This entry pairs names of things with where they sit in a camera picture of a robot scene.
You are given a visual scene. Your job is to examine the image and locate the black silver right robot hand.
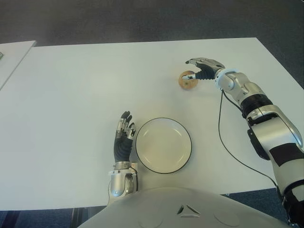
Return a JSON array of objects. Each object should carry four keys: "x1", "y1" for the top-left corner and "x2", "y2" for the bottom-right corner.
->
[{"x1": 181, "y1": 57, "x2": 226, "y2": 81}]

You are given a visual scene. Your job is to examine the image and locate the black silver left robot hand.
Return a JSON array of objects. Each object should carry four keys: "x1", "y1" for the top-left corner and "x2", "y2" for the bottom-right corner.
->
[{"x1": 113, "y1": 110, "x2": 136, "y2": 163}]

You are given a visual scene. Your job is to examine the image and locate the red yellow apple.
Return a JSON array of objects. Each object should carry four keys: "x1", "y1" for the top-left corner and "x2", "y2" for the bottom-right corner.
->
[{"x1": 178, "y1": 70, "x2": 199, "y2": 90}]

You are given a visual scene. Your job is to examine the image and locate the white plate with black rim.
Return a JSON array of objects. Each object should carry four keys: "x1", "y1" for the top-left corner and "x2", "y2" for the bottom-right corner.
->
[{"x1": 135, "y1": 117, "x2": 192, "y2": 173}]

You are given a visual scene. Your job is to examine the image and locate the dark table leg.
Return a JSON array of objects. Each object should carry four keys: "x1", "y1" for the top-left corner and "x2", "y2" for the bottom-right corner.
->
[{"x1": 72, "y1": 208, "x2": 83, "y2": 228}]

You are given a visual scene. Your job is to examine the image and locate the grey robot torso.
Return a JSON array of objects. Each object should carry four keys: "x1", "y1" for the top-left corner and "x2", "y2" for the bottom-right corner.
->
[{"x1": 78, "y1": 187, "x2": 285, "y2": 228}]

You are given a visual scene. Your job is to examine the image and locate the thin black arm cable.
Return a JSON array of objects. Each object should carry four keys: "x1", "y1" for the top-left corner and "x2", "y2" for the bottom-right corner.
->
[{"x1": 218, "y1": 89, "x2": 278, "y2": 188}]

